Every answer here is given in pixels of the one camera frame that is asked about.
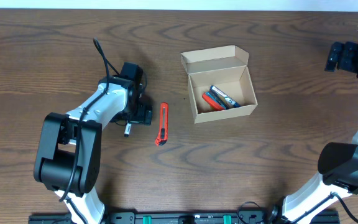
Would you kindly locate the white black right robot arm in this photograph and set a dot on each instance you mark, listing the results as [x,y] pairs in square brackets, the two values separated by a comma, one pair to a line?
[337,175]

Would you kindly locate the orange utility knife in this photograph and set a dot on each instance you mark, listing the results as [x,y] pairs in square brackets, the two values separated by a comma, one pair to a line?
[162,136]

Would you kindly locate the red black utility knife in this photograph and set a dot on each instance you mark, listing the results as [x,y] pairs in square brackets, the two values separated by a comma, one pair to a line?
[213,102]

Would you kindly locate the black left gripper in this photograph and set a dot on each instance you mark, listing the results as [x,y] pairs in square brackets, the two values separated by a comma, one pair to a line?
[143,116]

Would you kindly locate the black white marker pen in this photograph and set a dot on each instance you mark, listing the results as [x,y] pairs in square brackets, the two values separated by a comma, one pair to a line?
[127,130]

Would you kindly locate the cardboard box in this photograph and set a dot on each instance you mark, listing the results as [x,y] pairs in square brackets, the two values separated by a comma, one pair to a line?
[226,68]

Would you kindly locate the blue capped white marker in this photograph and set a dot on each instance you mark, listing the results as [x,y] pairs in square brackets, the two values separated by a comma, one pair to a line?
[223,98]

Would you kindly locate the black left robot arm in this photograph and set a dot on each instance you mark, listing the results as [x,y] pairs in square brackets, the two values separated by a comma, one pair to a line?
[69,152]

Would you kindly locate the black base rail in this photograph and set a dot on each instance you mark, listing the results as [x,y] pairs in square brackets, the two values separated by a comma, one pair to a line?
[249,216]

